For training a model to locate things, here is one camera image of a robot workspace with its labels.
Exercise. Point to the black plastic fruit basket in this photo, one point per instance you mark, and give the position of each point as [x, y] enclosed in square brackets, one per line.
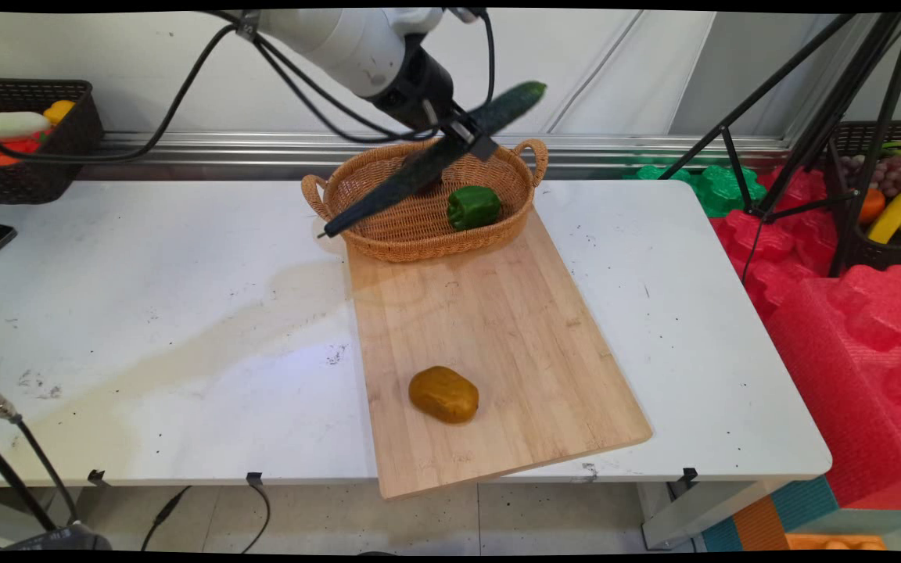
[884, 250]

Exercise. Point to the brown potato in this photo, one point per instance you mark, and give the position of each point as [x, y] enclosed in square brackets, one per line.
[444, 395]

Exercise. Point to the woven wicker basket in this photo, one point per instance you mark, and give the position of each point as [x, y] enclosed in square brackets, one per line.
[427, 207]

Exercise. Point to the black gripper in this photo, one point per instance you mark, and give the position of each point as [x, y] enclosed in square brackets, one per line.
[417, 87]

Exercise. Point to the white toy radish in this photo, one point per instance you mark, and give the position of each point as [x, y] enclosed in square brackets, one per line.
[12, 123]

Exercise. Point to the orange toy carrot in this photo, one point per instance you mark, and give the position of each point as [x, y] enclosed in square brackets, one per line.
[1, 150]

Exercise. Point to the orange teal foam mat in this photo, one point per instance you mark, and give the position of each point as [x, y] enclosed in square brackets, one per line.
[763, 522]

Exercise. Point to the green foam mat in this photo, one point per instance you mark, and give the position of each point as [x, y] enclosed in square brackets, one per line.
[712, 188]

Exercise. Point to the black tripod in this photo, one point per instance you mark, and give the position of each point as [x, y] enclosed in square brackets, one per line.
[826, 117]

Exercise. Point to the black table edge clip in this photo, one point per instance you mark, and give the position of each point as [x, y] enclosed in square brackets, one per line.
[96, 476]
[254, 476]
[686, 475]

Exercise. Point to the black plastic vegetable basket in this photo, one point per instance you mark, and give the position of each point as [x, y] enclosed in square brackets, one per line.
[28, 180]

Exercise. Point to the white table leg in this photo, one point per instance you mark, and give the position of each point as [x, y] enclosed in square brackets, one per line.
[705, 512]

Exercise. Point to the red foam mat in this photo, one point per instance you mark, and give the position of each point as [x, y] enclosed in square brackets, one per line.
[849, 344]

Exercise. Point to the purple toy grapes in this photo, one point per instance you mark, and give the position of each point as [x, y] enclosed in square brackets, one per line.
[888, 172]

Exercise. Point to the yellow toy vegetable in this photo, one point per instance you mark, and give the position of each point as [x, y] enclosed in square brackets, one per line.
[59, 110]

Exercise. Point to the long dark green cucumber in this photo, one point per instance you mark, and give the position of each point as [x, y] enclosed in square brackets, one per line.
[419, 168]

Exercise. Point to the orange toy fruit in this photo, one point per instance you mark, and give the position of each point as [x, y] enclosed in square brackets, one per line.
[871, 206]

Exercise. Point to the yellow toy banana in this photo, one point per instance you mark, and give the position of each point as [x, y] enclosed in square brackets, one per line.
[892, 215]

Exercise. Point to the aluminium wall rail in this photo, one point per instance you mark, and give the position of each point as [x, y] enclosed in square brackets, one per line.
[615, 148]

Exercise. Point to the green bell pepper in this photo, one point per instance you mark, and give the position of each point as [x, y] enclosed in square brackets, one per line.
[473, 207]

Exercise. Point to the wooden cutting board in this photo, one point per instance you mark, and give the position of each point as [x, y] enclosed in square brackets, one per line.
[497, 367]

